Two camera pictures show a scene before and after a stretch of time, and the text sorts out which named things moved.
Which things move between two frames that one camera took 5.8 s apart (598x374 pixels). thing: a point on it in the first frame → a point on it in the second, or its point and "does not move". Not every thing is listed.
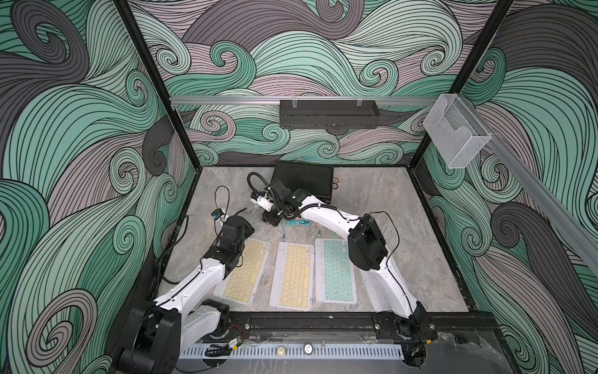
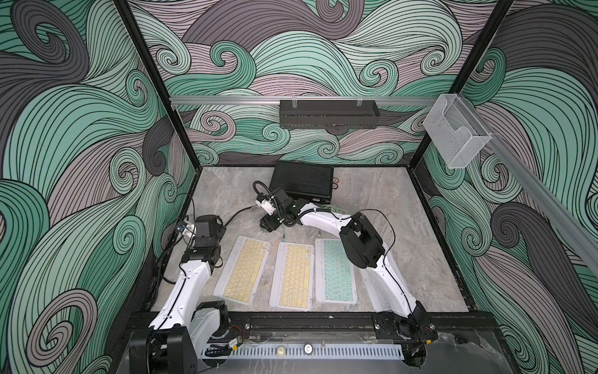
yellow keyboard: x=240 y=282 does not move
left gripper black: x=246 y=229 → x=219 y=230
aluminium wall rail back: x=418 y=100 does not move
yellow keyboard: x=293 y=280 does not move
